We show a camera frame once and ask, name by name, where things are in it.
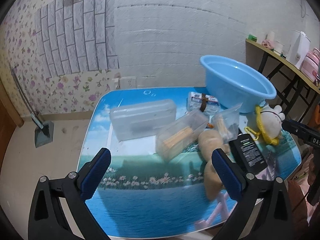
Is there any clear box of toothpicks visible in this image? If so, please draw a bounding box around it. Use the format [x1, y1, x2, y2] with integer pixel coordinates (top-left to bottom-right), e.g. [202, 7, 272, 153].
[156, 109, 209, 162]

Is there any black rectangular device box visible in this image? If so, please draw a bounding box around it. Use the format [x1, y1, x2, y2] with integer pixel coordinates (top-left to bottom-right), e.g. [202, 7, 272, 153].
[229, 134, 267, 175]

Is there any white wall socket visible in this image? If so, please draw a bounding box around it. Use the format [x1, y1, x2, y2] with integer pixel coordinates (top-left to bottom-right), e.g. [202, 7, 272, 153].
[119, 76, 137, 89]

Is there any clear plastic pencil case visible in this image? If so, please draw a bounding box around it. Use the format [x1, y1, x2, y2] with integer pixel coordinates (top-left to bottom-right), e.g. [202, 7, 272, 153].
[110, 99, 176, 141]

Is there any white candle roll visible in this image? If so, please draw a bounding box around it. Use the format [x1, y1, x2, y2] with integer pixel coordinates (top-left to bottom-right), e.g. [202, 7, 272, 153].
[266, 31, 275, 41]

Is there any white electric kettle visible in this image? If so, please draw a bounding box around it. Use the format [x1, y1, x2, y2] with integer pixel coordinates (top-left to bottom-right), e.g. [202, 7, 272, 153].
[286, 30, 311, 69]

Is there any clear bag of cotton swabs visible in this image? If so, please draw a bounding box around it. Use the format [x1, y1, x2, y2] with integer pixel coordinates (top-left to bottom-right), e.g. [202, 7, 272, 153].
[211, 103, 242, 144]

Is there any light blue plastic basin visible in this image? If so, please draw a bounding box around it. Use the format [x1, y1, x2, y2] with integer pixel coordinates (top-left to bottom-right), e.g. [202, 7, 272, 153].
[200, 55, 277, 114]

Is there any pink water bottle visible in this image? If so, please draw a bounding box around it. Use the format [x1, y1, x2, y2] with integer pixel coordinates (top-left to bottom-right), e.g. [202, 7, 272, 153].
[301, 48, 319, 83]

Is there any green small box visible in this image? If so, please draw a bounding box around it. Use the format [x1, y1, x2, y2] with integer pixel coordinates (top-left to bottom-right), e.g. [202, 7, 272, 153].
[248, 34, 257, 42]

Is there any pink small ornament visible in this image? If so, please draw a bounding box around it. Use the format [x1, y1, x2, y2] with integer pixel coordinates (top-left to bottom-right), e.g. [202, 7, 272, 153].
[261, 39, 274, 50]

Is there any white bunny plush toy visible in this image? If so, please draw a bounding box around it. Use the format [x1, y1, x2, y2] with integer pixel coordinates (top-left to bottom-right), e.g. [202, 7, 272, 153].
[260, 105, 285, 139]

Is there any yellow-topped side table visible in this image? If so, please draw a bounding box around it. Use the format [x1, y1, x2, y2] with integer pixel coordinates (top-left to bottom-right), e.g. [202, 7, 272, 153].
[245, 39, 319, 124]

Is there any grey dustpan with handle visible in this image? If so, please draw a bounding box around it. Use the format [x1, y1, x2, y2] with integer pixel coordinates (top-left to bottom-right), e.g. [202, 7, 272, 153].
[9, 65, 54, 148]

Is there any brown plush bear toy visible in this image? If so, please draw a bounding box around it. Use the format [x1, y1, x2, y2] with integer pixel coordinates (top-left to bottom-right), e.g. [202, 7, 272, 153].
[197, 129, 231, 202]

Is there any yellow knitted cord strap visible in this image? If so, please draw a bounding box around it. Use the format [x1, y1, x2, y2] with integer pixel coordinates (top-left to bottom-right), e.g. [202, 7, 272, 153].
[244, 101, 281, 146]

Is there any tissue pack with brown band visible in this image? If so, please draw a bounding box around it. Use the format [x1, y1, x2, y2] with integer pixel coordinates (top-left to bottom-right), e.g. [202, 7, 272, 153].
[187, 92, 221, 116]

